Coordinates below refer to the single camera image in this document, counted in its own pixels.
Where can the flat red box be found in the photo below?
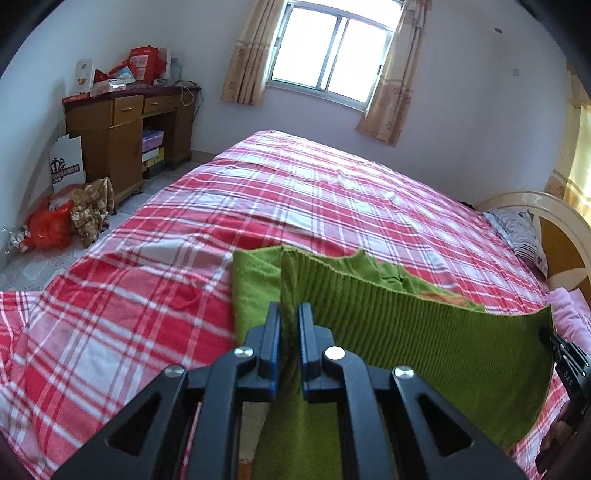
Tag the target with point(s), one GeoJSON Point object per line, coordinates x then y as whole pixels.
{"type": "Point", "coordinates": [76, 97]}

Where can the bed with red plaid sheet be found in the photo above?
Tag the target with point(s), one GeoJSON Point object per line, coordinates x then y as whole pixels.
{"type": "Point", "coordinates": [300, 194]}

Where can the white upright card box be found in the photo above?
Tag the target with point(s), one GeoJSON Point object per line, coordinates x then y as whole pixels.
{"type": "Point", "coordinates": [84, 74]}

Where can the grey patterned pillow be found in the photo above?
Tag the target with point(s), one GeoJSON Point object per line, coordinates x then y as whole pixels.
{"type": "Point", "coordinates": [521, 235]}

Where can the yellow curtain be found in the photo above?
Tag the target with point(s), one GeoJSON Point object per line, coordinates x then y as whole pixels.
{"type": "Point", "coordinates": [577, 152]}

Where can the green orange striped knit sweater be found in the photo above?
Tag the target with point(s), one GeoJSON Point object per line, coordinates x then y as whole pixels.
{"type": "Point", "coordinates": [415, 346]}

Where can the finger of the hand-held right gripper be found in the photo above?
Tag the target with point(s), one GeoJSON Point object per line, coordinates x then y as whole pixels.
{"type": "Point", "coordinates": [561, 348]}

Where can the teal bottle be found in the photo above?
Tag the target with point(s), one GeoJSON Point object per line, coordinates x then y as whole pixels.
{"type": "Point", "coordinates": [176, 69]}

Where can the red plastic bag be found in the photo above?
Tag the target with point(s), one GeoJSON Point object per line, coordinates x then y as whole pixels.
{"type": "Point", "coordinates": [48, 228]}

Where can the window with metal frame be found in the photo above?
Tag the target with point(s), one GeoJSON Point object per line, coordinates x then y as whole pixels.
{"type": "Point", "coordinates": [332, 46]}

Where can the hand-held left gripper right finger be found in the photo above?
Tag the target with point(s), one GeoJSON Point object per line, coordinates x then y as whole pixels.
{"type": "Point", "coordinates": [304, 350]}

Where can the cream and wood headboard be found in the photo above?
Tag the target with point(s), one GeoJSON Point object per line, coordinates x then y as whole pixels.
{"type": "Point", "coordinates": [563, 249]}

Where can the white tissue box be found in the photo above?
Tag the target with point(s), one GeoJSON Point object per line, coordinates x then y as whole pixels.
{"type": "Point", "coordinates": [108, 87]}

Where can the beige patterned curtain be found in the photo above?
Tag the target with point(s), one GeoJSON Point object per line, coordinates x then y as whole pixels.
{"type": "Point", "coordinates": [397, 78]}
{"type": "Point", "coordinates": [249, 55]}

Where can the yellow and black box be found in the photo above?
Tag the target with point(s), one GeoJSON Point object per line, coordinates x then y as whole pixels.
{"type": "Point", "coordinates": [153, 158]}

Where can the pink cloth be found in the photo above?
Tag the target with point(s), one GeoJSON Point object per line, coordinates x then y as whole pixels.
{"type": "Point", "coordinates": [572, 314]}

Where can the crumpled patterned wrapper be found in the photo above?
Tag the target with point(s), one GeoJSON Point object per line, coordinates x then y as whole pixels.
{"type": "Point", "coordinates": [18, 239]}

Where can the purple box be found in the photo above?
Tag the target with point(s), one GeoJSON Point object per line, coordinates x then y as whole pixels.
{"type": "Point", "coordinates": [152, 140]}

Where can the brown wooden desk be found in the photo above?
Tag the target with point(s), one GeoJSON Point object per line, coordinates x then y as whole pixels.
{"type": "Point", "coordinates": [115, 147]}

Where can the red gift bag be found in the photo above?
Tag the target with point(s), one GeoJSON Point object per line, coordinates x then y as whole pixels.
{"type": "Point", "coordinates": [145, 64]}

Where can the brown patterned cloth bag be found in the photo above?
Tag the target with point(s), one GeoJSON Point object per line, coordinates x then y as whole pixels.
{"type": "Point", "coordinates": [92, 207]}

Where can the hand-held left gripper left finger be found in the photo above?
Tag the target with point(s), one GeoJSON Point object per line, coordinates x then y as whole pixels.
{"type": "Point", "coordinates": [272, 350]}

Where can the white printed paper bag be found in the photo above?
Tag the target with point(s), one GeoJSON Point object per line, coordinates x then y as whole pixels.
{"type": "Point", "coordinates": [67, 161]}

